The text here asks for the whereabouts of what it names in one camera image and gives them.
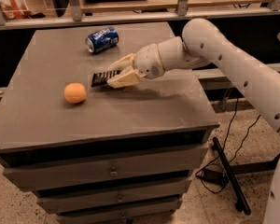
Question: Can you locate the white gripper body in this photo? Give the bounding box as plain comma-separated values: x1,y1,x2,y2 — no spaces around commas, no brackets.
134,44,165,79

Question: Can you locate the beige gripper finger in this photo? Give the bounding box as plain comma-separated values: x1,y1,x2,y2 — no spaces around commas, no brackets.
107,66,141,89
108,53,135,71

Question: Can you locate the dark rxbar chocolate bar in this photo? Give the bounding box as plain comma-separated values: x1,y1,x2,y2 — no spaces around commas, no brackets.
91,70,119,87

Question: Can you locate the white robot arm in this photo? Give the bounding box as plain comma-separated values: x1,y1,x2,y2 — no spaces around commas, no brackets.
107,19,280,135

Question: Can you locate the blue soda can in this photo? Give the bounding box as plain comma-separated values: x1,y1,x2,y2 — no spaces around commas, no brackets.
85,27,119,53

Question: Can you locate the orange fruit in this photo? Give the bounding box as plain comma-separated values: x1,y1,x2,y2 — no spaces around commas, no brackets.
63,83,87,104

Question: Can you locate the grey drawer cabinet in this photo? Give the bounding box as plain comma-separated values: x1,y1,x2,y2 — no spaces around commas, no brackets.
0,21,221,224

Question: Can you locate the middle grey drawer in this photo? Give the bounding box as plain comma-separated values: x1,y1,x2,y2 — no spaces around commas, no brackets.
36,176,191,214

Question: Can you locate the grey drawer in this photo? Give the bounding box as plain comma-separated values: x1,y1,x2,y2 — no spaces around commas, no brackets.
57,197,182,224
36,176,191,214
4,144,208,191

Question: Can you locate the red white bag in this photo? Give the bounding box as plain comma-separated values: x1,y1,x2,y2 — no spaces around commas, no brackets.
0,0,31,20

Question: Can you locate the metal railing shelf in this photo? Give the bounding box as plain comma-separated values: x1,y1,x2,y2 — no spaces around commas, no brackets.
0,0,280,30

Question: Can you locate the black power adapter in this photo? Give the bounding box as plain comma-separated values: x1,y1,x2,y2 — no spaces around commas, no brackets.
203,169,228,186

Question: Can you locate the black table leg base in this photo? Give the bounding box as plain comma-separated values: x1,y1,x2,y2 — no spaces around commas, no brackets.
212,137,280,216

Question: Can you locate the top grey drawer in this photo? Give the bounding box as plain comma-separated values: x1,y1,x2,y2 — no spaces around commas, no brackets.
4,144,208,191

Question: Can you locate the bottom grey drawer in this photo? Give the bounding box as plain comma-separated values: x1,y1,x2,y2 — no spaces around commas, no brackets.
57,197,182,224

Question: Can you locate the black power cable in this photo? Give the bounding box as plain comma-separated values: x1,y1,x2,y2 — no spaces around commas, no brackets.
194,93,262,195

